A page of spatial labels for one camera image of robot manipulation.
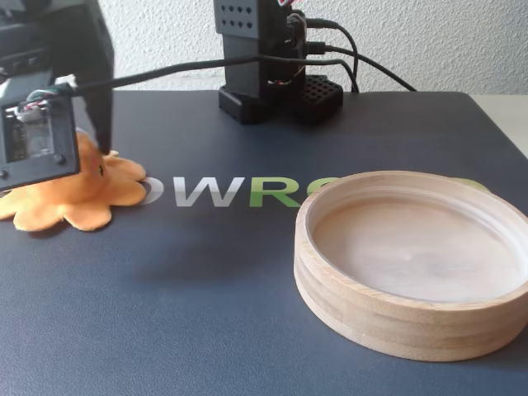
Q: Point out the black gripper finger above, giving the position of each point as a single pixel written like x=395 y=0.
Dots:
x=102 y=119

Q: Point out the orange flower-shaped plush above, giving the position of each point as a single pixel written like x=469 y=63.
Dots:
x=82 y=194

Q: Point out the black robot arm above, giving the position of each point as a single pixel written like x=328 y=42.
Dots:
x=239 y=62

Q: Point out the round wooden box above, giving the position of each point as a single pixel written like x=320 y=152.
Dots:
x=412 y=247

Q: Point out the dark mat with green logo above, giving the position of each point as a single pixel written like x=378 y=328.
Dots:
x=185 y=288

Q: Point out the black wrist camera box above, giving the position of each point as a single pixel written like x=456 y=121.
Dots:
x=37 y=136

